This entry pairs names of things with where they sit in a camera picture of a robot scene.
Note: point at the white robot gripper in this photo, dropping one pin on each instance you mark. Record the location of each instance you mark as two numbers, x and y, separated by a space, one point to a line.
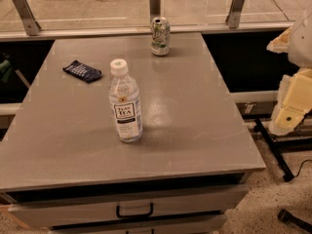
302 43

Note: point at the clear plastic tea bottle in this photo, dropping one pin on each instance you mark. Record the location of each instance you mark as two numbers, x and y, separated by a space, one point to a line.
123 94

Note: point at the black metal stand leg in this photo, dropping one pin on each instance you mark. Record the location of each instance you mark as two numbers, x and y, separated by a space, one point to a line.
278 147

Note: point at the silver green soda can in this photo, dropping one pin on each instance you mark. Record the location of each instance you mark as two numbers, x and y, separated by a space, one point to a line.
160 28

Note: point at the black object on floor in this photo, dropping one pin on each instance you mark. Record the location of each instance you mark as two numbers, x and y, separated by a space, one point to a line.
287 218

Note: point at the upper white drawer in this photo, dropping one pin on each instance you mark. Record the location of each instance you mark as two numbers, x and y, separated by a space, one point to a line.
97 209

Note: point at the white drawer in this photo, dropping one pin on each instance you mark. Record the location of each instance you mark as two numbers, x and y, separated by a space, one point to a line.
97 209
196 224

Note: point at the white horizontal railing bar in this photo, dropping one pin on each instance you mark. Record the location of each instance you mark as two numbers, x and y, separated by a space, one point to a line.
144 30

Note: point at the lower white drawer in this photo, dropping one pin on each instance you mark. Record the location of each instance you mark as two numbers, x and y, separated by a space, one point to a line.
196 224

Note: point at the dark blue snack packet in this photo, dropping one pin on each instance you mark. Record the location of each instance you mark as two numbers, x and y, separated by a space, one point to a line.
82 71

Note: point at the right metal railing bracket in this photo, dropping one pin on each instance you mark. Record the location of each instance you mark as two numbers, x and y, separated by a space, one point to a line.
234 15

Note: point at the metal railing bracket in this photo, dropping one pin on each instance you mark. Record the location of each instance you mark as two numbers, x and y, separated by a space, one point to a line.
234 15
30 24
154 8

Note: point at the middle metal railing bracket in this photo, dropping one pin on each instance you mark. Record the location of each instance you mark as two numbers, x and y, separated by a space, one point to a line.
154 8

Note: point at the black upper drawer handle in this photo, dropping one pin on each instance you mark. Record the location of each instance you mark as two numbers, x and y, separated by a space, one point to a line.
135 212

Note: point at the left metal railing bracket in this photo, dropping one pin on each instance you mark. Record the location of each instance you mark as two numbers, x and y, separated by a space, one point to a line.
30 24

